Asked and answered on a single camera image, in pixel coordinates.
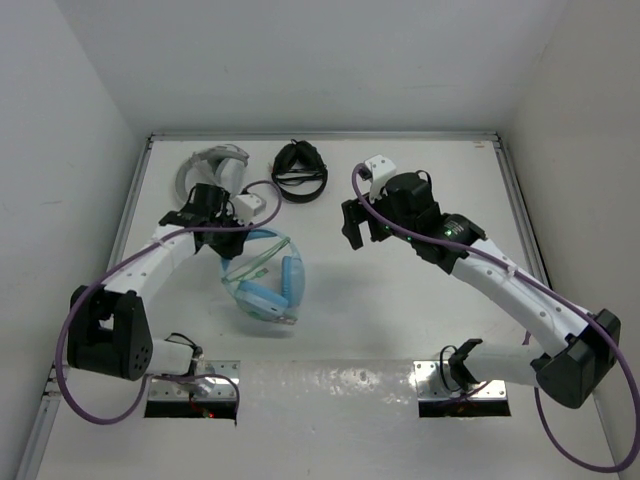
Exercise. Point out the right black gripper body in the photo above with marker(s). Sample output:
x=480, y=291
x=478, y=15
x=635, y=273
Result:
x=382, y=205

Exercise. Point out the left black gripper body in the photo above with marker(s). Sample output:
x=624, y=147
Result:
x=225, y=243

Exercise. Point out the light blue headphones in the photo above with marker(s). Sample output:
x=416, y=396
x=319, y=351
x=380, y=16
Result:
x=269, y=286

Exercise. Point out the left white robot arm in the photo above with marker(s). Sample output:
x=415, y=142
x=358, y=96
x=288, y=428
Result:
x=110, y=330

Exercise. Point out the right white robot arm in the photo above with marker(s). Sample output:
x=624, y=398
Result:
x=575, y=349

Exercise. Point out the grey white headphones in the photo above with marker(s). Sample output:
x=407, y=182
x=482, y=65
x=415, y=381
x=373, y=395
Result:
x=222, y=166

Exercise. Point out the black headphones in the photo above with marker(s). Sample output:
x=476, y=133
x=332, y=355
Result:
x=299, y=162

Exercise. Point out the white front cover board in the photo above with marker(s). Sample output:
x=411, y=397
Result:
x=316, y=420

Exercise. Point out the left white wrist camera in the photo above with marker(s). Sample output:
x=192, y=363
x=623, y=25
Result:
x=247, y=206

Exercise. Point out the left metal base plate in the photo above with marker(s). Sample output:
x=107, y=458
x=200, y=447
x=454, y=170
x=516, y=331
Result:
x=210, y=382

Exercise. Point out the metal base plate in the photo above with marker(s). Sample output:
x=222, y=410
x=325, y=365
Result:
x=429, y=387
x=210, y=382

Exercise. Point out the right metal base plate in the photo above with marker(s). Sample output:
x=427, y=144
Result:
x=429, y=387

